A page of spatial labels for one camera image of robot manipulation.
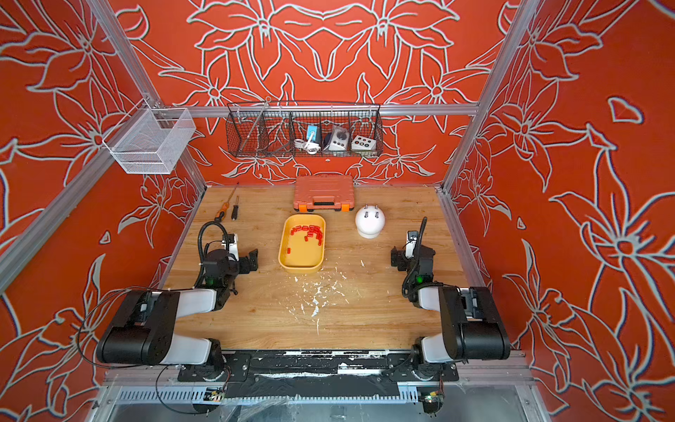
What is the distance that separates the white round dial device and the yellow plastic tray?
11.0 inches

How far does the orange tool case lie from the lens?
3.59 ft

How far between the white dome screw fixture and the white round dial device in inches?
9.6

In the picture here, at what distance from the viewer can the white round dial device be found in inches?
36.2

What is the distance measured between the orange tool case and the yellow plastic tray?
0.05 meters

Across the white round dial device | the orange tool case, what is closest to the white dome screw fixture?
the orange tool case

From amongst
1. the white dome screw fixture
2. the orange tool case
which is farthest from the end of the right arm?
the orange tool case

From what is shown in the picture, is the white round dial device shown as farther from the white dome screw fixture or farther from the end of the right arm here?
the end of the right arm

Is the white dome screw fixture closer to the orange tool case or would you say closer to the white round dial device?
the orange tool case

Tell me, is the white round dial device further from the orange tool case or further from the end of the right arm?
the end of the right arm

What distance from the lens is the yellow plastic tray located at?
3.12 ft

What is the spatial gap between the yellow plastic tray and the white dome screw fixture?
140 millimetres

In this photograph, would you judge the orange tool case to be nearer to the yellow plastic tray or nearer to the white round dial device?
the yellow plastic tray

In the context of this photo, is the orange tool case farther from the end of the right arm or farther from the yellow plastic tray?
the end of the right arm

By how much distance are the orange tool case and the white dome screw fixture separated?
0.12m
